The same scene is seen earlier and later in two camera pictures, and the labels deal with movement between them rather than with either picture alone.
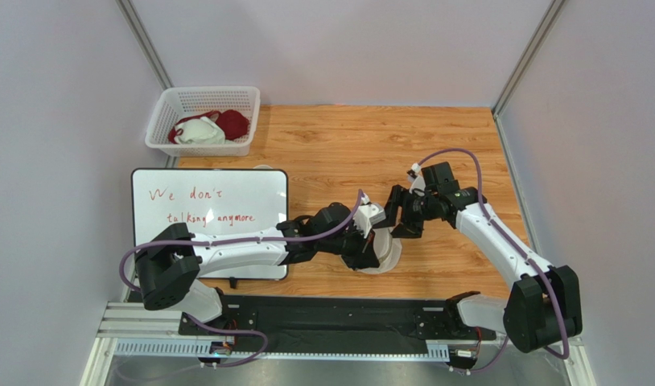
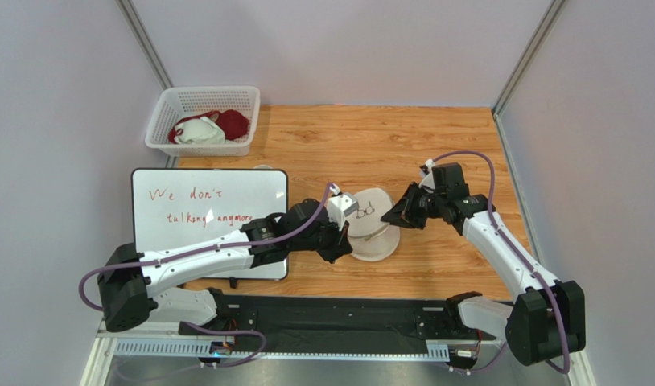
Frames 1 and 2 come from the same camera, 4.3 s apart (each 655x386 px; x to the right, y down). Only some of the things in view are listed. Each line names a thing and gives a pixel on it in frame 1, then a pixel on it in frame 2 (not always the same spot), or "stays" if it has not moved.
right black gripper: x=411 y=210 stays
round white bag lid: x=382 y=243 → x=366 y=220
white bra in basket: x=199 y=131 stays
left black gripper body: x=354 y=245 → x=328 y=238
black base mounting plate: x=336 y=320 stays
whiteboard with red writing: x=212 y=200 stays
